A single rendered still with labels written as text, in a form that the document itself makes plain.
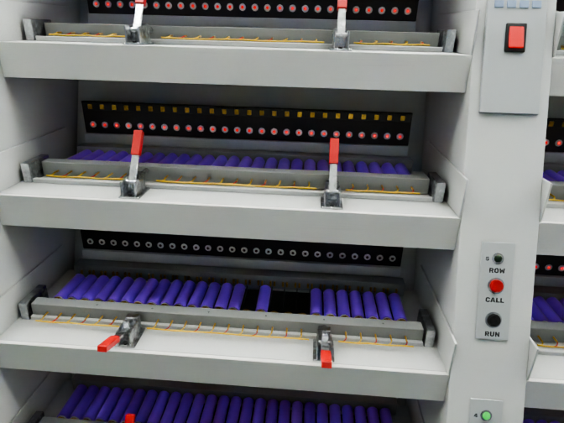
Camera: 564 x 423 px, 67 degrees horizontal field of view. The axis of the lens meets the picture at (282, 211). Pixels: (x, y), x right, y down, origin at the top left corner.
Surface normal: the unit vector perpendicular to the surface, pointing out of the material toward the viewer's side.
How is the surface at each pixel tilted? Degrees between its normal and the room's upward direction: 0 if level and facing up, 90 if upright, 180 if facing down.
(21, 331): 20
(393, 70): 110
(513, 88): 90
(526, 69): 90
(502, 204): 90
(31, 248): 90
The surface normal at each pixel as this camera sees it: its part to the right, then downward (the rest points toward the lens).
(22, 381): 1.00, 0.05
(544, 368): 0.03, -0.92
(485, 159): -0.06, 0.05
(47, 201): -0.07, 0.39
